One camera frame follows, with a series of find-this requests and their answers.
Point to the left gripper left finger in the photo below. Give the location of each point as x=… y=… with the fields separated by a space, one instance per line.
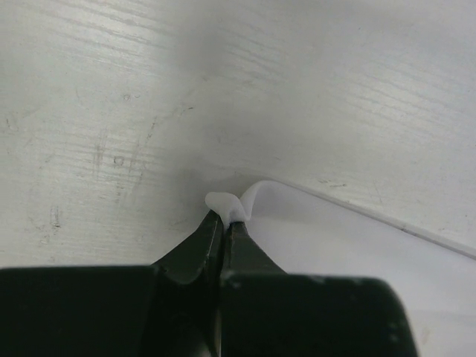
x=183 y=309

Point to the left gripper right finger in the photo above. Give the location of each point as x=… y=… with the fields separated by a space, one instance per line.
x=268 y=312

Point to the white t shirt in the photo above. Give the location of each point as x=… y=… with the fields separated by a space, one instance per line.
x=433 y=276

